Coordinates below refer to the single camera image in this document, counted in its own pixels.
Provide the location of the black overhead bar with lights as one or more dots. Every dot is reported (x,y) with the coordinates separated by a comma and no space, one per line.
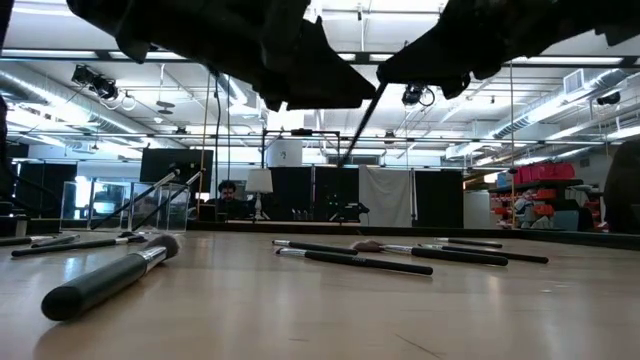
(50,53)

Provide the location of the black device on stand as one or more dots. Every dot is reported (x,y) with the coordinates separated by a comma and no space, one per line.
(350,212)

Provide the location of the person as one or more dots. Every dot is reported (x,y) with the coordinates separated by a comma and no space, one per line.
(625,190)
(227,190)

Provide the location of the black wall screen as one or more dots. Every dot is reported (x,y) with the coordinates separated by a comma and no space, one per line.
(155,160)

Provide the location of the black partition panel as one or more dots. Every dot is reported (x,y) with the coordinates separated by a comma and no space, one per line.
(437,200)
(295,192)
(50,190)

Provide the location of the black ceiling camera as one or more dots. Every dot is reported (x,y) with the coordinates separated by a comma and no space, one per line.
(102,87)
(412,95)

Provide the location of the thick black makeup brush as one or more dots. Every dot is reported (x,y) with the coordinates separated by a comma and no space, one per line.
(100,285)

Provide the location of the white hanging cloth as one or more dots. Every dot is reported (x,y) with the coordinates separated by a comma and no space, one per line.
(385,197)

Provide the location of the white trapezoid shade lamp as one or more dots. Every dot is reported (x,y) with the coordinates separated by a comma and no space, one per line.
(259,181)

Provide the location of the bin rack with coloured bins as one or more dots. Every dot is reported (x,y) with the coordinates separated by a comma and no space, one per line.
(545,171)

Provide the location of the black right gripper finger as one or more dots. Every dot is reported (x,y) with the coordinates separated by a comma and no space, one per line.
(435,55)
(457,86)

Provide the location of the clear acrylic brush organizer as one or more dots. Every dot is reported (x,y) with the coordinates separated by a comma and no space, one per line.
(75,210)

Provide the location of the white box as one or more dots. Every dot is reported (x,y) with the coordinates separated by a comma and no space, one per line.
(285,152)

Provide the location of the black aluminium table frame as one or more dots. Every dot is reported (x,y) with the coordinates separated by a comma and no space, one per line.
(400,231)

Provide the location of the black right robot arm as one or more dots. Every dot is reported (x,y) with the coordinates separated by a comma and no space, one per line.
(622,17)

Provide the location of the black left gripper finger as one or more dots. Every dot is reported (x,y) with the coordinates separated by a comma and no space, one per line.
(320,100)
(320,60)

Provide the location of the black ceiling speaker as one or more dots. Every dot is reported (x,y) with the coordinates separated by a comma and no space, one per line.
(608,98)

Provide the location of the black background rig frame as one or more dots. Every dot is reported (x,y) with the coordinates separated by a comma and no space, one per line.
(301,132)

